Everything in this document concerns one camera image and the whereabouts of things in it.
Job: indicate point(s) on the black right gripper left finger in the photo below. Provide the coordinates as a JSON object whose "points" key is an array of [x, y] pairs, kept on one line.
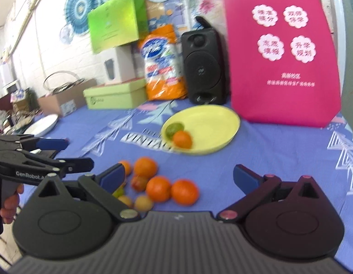
{"points": [[99, 190]]}

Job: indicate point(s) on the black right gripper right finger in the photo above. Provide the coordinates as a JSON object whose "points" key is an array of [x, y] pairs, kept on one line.
{"points": [[258, 190]]}

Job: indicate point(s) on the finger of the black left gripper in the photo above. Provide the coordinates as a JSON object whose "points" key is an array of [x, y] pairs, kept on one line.
{"points": [[70, 165], [30, 143]]}

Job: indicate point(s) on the small orange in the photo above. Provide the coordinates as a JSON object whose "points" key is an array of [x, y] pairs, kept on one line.
{"points": [[127, 167]]}

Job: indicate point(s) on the red apple-like fruit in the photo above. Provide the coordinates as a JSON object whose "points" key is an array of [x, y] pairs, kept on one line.
{"points": [[139, 183]]}

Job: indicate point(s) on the large orange back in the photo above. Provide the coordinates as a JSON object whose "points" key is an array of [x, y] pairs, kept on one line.
{"points": [[145, 167]]}

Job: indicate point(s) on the yellow plastic plate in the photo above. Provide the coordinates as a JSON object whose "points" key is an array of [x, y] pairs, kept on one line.
{"points": [[211, 127]]}

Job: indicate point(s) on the rough green guava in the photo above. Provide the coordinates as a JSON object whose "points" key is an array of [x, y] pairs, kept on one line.
{"points": [[173, 128]]}

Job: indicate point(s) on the smooth green tomato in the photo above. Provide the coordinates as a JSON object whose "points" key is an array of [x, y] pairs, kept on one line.
{"points": [[119, 192]]}

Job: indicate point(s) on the person's left hand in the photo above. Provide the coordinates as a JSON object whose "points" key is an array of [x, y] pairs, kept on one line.
{"points": [[9, 209]]}

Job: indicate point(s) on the white round dish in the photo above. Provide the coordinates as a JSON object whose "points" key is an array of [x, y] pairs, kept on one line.
{"points": [[42, 126]]}

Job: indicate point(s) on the brown cardboard box left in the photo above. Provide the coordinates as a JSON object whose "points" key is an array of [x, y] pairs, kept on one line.
{"points": [[66, 102]]}

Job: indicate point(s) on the blue printed tablecloth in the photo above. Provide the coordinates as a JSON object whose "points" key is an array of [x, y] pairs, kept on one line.
{"points": [[186, 239]]}

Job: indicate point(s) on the light green shoe box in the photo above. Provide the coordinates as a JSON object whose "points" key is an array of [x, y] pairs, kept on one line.
{"points": [[127, 95]]}

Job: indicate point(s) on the white coffee cup box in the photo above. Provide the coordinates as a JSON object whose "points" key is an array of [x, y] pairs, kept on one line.
{"points": [[119, 64]]}

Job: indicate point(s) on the pink tote bag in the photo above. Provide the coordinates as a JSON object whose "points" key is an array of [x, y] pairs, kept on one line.
{"points": [[283, 65]]}

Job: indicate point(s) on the orange paper cup package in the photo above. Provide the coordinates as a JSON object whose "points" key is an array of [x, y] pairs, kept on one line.
{"points": [[164, 78]]}

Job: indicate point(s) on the black speaker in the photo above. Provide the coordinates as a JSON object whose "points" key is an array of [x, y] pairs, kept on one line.
{"points": [[203, 63]]}

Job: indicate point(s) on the blue paper fan decoration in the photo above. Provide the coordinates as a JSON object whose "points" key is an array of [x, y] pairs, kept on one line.
{"points": [[76, 14]]}

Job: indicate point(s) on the bright green box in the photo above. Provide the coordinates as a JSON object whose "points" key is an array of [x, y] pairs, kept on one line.
{"points": [[116, 23]]}

